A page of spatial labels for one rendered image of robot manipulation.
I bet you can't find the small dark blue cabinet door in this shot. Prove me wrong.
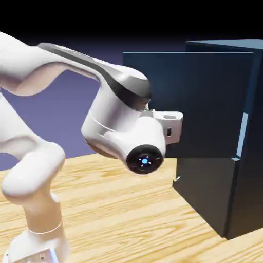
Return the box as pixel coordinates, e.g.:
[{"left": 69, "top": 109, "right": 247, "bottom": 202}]
[{"left": 172, "top": 157, "right": 236, "bottom": 240}]

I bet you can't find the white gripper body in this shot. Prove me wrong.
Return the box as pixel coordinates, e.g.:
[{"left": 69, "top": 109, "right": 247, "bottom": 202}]
[{"left": 153, "top": 110, "right": 184, "bottom": 126}]

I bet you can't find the large dark blue cabinet door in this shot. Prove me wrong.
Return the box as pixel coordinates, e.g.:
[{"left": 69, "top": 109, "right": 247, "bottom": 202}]
[{"left": 122, "top": 51, "right": 254, "bottom": 159}]

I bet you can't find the dark blue cabinet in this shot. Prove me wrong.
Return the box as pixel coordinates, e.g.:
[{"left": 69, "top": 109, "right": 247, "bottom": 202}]
[{"left": 172, "top": 39, "right": 263, "bottom": 241}]

